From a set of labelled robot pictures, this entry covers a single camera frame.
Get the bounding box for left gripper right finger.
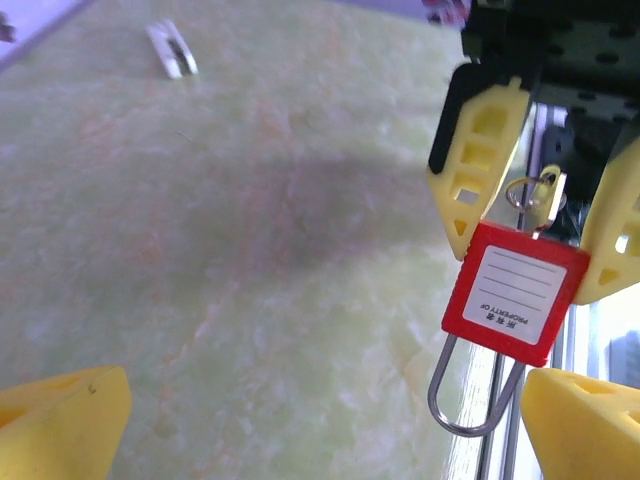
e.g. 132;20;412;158
519;368;640;480

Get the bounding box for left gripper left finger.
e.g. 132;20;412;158
0;364;134;480

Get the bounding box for silver key with ring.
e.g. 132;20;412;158
504;164;569;241

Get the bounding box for red padlock with white label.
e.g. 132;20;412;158
427;221;592;438

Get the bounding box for white plastic clip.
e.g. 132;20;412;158
145;18;200;81

